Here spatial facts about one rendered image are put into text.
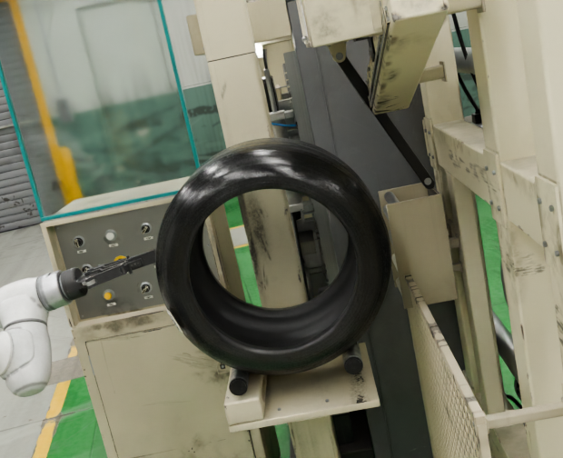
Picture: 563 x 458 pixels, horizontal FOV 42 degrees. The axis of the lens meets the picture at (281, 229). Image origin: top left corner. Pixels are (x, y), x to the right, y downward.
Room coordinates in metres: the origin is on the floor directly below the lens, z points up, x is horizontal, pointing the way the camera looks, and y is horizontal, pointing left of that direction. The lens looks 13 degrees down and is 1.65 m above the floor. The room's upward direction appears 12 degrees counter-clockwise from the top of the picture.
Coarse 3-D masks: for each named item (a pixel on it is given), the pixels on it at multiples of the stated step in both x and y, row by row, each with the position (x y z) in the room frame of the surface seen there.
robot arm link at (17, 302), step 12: (0, 288) 1.78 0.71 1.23; (12, 288) 1.75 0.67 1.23; (24, 288) 1.74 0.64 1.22; (36, 288) 1.74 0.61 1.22; (0, 300) 1.74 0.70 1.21; (12, 300) 1.73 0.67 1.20; (24, 300) 1.72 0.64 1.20; (36, 300) 1.73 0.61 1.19; (0, 312) 1.72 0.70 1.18; (12, 312) 1.71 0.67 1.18; (24, 312) 1.71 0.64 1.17; (36, 312) 1.72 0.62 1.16; (48, 312) 1.77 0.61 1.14; (0, 324) 1.74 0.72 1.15
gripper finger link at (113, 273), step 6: (120, 264) 1.73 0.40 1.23; (108, 270) 1.72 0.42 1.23; (114, 270) 1.72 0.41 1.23; (96, 276) 1.72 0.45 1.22; (102, 276) 1.72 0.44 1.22; (108, 276) 1.72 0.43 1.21; (114, 276) 1.72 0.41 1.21; (96, 282) 1.72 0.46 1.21; (102, 282) 1.72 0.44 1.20; (90, 288) 1.71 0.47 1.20
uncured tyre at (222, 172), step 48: (240, 144) 1.80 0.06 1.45; (288, 144) 1.72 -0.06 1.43; (192, 192) 1.66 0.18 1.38; (240, 192) 1.63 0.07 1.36; (336, 192) 1.62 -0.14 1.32; (192, 240) 1.63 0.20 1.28; (384, 240) 1.64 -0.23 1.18; (192, 288) 1.66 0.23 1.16; (336, 288) 1.88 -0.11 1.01; (384, 288) 1.64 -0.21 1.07; (192, 336) 1.66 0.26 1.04; (240, 336) 1.85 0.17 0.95; (288, 336) 1.86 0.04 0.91; (336, 336) 1.62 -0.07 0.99
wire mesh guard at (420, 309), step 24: (408, 312) 2.00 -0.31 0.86; (432, 336) 1.51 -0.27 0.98; (432, 360) 1.65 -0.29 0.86; (432, 384) 1.74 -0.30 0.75; (456, 384) 1.27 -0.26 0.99; (432, 408) 1.86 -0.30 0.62; (456, 408) 1.38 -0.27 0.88; (480, 408) 1.14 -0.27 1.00; (432, 432) 1.95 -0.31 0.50; (456, 432) 1.44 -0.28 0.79; (480, 432) 1.12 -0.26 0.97; (456, 456) 1.50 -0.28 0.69; (480, 456) 1.12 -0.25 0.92
